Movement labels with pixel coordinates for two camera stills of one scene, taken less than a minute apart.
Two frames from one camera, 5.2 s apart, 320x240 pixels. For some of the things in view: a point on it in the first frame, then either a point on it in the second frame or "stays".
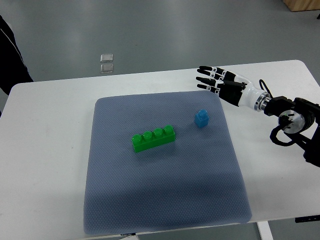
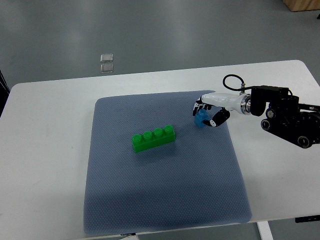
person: [13, 70] -> [4, 92]
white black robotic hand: [233, 88] -> [241, 103]
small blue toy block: [201, 118] stays
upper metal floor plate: [105, 57] stays
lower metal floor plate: [106, 68] stays
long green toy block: [149, 140] stays
